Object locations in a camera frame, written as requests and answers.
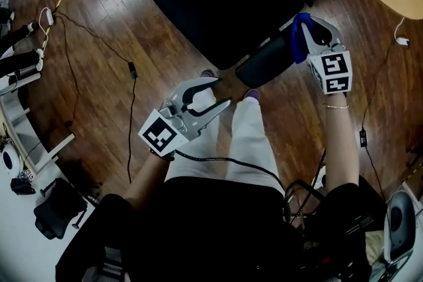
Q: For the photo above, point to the person's white trouser right leg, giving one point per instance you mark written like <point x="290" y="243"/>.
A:
<point x="251" y="142"/>

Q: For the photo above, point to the person's purple right shoe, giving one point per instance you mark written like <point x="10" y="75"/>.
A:
<point x="252" y="94"/>

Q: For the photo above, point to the black office chair armrest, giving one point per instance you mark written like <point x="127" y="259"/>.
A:
<point x="264" y="64"/>

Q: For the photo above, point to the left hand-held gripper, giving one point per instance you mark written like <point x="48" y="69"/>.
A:
<point x="163" y="137"/>

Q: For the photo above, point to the person's purple shoe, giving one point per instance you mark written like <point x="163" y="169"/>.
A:
<point x="207" y="73"/>
<point x="252" y="94"/>

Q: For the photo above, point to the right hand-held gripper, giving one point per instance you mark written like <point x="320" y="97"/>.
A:
<point x="333" y="71"/>

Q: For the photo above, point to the person's white trouser left leg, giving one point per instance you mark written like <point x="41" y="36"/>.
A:
<point x="198" y="155"/>

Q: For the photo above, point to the person's right forearm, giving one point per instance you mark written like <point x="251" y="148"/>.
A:
<point x="342" y="148"/>

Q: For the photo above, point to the black bag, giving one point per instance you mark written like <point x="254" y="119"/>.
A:
<point x="59" y="208"/>

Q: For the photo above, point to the person's black shirt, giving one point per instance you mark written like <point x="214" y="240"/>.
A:
<point x="205" y="228"/>

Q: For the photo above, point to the black office chair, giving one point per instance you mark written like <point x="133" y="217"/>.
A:
<point x="224" y="0"/>

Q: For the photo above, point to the person's white trouser leg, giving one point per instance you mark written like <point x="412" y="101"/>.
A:
<point x="198" y="155"/>
<point x="251" y="142"/>

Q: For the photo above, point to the white table frame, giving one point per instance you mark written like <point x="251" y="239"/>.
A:
<point x="29" y="128"/>

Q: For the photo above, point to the white power plug block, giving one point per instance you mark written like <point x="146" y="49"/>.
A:
<point x="48" y="16"/>

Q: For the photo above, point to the person's left forearm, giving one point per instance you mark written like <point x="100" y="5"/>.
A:
<point x="148" y="178"/>

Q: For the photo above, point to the person's purple left shoe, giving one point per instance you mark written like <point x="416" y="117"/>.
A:
<point x="207" y="73"/>

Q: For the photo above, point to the white round device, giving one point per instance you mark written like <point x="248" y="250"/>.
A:
<point x="10" y="156"/>

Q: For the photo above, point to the blue cloth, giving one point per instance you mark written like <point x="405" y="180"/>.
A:
<point x="298" y="39"/>

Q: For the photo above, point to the grey rounded device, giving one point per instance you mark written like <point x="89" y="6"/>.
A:
<point x="400" y="224"/>

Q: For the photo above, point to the small black pouch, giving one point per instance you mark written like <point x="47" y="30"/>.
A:
<point x="22" y="186"/>

